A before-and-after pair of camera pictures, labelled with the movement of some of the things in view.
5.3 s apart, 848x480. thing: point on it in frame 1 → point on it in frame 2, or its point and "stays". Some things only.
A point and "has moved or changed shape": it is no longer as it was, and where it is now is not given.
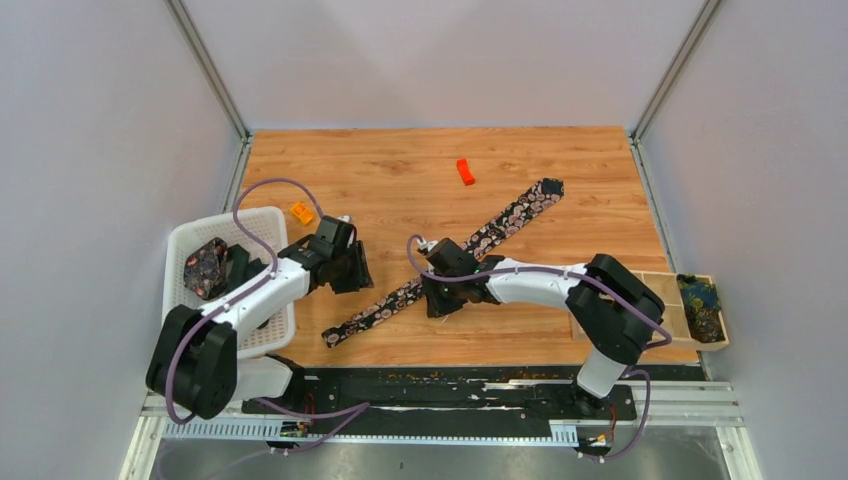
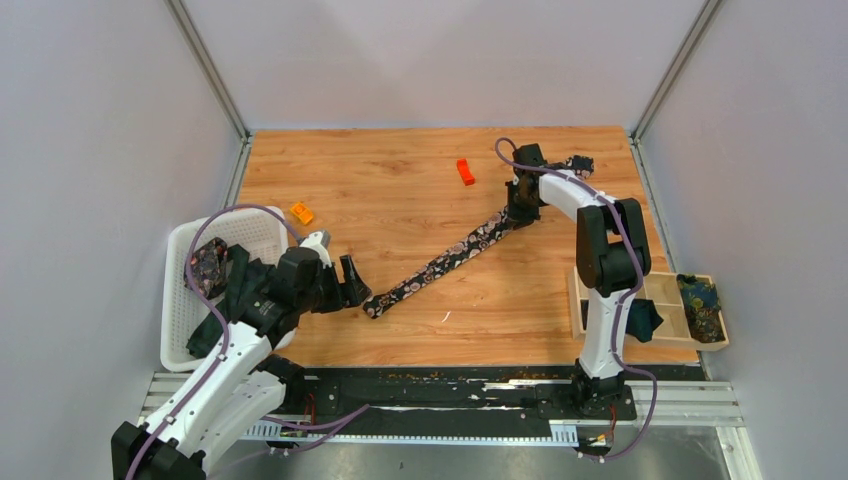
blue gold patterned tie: (702, 309) stays
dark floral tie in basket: (205, 269) stays
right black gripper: (436, 307) → (517, 217)
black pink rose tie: (538, 194) has moved or changed shape
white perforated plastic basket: (263, 233) stays
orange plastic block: (304, 214) stays
